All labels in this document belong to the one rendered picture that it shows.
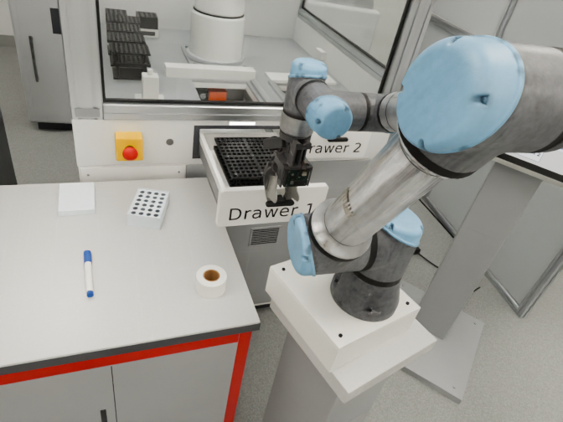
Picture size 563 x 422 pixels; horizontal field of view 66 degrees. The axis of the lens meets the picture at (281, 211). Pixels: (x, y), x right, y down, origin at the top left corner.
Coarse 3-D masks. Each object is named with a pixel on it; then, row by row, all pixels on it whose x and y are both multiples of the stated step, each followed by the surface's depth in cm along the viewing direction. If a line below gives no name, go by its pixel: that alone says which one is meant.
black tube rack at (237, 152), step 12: (216, 144) 128; (228, 144) 128; (240, 144) 129; (252, 144) 131; (216, 156) 129; (228, 156) 122; (240, 156) 124; (252, 156) 125; (264, 156) 126; (228, 168) 117; (240, 168) 119; (252, 168) 120; (264, 168) 120; (228, 180) 118; (240, 180) 119; (252, 180) 120
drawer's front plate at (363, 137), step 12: (348, 132) 145; (360, 132) 147; (312, 144) 144; (324, 144) 145; (336, 144) 147; (348, 144) 149; (312, 156) 147; (324, 156) 148; (336, 156) 150; (348, 156) 152; (360, 156) 154
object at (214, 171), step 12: (204, 132) 132; (216, 132) 134; (228, 132) 135; (240, 132) 136; (252, 132) 138; (264, 132) 139; (204, 144) 127; (204, 156) 125; (204, 168) 126; (216, 168) 117; (216, 180) 114; (216, 192) 114
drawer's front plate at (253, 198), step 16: (224, 192) 103; (240, 192) 105; (256, 192) 107; (304, 192) 112; (320, 192) 114; (224, 208) 106; (240, 208) 108; (256, 208) 110; (304, 208) 115; (224, 224) 110; (240, 224) 111
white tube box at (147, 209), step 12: (144, 192) 120; (156, 192) 121; (168, 192) 121; (132, 204) 114; (144, 204) 116; (156, 204) 116; (132, 216) 111; (144, 216) 111; (156, 216) 114; (156, 228) 113
